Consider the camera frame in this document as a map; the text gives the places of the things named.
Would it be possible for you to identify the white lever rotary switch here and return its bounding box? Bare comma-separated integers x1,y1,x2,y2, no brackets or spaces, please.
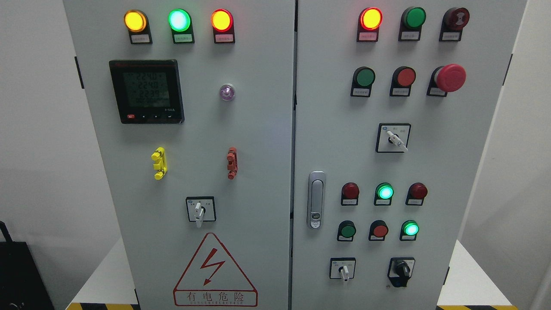
329,257,356,282
376,123,411,153
186,196,217,228

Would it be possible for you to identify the red-brown plastic clip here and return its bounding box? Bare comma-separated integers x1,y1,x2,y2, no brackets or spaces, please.
226,147,238,180

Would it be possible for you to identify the small purple clear lamp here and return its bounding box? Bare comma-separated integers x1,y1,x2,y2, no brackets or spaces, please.
219,83,235,101

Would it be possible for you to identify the dark red indicator light left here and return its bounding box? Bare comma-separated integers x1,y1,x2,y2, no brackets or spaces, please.
341,182,360,206

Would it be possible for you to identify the dark red indicator light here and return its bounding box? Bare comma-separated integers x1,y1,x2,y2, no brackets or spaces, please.
405,182,428,206
341,182,360,206

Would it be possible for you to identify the grey left cabinet door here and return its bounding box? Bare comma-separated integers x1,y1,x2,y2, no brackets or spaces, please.
63,0,295,310

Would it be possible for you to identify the grey cabinet door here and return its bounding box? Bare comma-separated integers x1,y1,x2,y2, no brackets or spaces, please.
63,0,295,310
291,0,526,310

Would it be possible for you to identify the green lit indicator light middle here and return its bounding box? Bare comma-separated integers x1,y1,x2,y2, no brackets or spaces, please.
374,183,394,206

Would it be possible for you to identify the green lit indicator light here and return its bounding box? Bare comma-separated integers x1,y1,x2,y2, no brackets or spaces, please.
374,183,394,206
168,9,195,44

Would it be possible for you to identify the yellow plastic clip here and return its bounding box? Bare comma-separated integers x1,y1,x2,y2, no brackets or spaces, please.
150,147,167,180

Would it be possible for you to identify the green push button upper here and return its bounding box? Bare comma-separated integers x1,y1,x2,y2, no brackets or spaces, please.
350,66,376,97

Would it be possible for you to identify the red push button lower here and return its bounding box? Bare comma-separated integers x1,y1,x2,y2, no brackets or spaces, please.
368,220,388,241

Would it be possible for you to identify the red push button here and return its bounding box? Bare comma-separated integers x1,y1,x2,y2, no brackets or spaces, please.
368,220,388,241
389,65,416,97

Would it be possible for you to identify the grey right cabinet door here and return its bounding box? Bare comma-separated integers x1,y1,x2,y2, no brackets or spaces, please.
291,0,526,310

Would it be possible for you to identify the red electrical warning triangle sticker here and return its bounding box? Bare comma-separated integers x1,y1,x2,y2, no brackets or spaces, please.
173,232,258,307

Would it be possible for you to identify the black digital power meter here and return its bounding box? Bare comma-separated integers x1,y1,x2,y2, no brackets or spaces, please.
109,59,185,124

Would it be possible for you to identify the red lit indicator light left door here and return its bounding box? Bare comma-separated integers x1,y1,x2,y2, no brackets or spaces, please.
211,9,235,44

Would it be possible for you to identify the red lit indicator light door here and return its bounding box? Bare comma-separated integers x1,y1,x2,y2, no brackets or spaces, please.
356,6,383,42
211,9,235,44

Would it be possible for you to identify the dark red indicator light right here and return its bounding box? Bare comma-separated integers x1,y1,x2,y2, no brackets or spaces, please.
405,182,428,206

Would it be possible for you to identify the red push button upper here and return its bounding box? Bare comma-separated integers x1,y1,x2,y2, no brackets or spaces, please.
389,65,416,97

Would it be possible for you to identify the green lit push button lower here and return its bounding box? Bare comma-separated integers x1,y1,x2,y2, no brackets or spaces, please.
399,220,419,241

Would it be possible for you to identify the red lit indicator light right door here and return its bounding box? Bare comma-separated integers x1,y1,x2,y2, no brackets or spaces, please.
356,6,383,42

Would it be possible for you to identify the green lit indicator light top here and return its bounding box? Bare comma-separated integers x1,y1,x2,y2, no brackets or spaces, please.
168,9,195,44

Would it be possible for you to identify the red emergency stop mushroom button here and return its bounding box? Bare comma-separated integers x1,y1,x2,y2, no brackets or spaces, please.
427,64,467,97

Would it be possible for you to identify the yellow indicator light top left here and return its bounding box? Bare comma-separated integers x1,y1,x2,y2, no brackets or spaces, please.
124,9,153,44

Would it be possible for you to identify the green unlit indicator top right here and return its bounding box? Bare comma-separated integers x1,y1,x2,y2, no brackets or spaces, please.
398,6,427,41

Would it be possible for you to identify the dark red buzzer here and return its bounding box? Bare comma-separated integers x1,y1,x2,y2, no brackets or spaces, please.
439,7,470,42

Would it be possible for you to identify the white platform with hazard stripes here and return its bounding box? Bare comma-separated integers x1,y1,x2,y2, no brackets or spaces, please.
67,239,517,310

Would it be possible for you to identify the black bag at left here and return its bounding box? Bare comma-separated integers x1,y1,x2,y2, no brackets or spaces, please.
0,221,54,310

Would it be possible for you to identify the silver cabinet door handle lock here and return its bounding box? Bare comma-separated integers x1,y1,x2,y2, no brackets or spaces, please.
307,171,326,229

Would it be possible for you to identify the black knob selector switch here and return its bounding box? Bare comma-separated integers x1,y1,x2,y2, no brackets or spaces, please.
387,257,415,287

